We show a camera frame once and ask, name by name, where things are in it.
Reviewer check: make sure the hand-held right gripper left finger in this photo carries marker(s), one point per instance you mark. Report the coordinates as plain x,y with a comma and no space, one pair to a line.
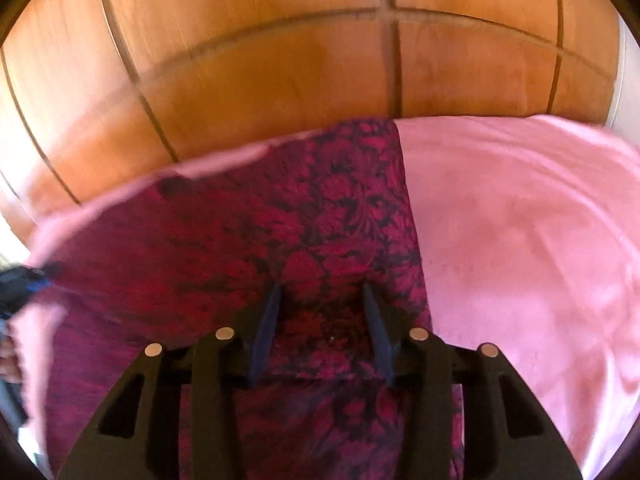
267,332

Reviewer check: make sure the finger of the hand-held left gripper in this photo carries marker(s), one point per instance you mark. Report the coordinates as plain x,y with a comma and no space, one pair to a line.
27,281

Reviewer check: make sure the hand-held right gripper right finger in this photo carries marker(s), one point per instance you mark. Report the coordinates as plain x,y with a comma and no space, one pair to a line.
376,332

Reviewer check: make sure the red floral patterned garment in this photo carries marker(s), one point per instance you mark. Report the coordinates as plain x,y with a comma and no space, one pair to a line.
240,240

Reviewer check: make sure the person's left hand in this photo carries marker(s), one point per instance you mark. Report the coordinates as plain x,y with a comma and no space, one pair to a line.
7,360

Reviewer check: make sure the pink bed sheet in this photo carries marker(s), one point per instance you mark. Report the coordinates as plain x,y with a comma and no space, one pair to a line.
520,260

